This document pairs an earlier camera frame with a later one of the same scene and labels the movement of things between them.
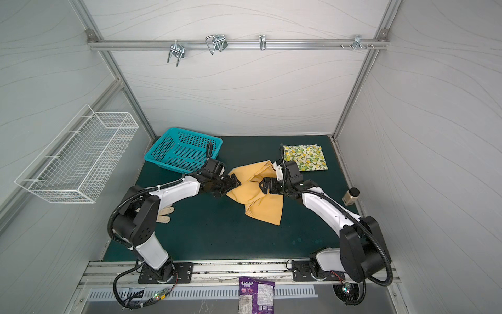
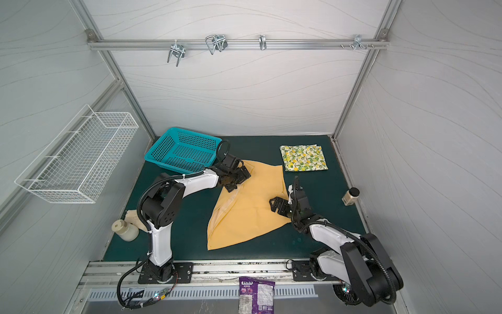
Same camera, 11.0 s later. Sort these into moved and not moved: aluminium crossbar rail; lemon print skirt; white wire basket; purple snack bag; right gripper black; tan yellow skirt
Moved: right gripper black; tan yellow skirt
Not moved: aluminium crossbar rail; purple snack bag; lemon print skirt; white wire basket
